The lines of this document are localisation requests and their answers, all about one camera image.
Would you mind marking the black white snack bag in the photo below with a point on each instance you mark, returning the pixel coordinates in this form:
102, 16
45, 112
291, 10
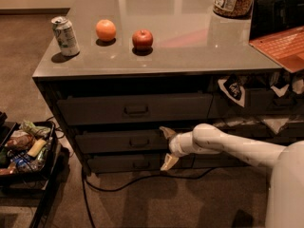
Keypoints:
233, 89

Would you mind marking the orange laptop keyboard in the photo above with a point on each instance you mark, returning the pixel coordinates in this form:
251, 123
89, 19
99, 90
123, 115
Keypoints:
286, 48

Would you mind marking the black bin of groceries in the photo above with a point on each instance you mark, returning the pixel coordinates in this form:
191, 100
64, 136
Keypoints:
17, 166

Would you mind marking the grey drawer cabinet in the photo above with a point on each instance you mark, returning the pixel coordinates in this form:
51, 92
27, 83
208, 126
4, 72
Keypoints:
192, 48

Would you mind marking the orange fruit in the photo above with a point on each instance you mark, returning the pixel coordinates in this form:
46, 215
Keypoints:
106, 30

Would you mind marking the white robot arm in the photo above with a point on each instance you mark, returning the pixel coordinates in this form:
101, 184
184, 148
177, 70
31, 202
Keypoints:
285, 206

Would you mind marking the brown snack bag in bin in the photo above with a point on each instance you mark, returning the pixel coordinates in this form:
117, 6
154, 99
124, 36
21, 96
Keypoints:
20, 143

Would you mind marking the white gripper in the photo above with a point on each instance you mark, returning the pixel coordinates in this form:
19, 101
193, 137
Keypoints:
174, 146

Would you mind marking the yellow sponge in bin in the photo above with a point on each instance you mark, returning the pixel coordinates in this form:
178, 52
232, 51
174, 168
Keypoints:
36, 148

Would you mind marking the green bag in bin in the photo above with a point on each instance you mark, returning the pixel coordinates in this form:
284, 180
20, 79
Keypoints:
34, 130

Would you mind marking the white green soda can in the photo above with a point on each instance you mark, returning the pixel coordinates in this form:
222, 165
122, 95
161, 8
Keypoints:
65, 36

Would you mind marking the red apple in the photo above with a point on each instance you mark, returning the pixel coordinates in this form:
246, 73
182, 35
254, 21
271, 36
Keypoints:
142, 39

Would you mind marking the large jar of nuts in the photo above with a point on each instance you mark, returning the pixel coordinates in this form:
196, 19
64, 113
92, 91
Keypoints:
232, 8

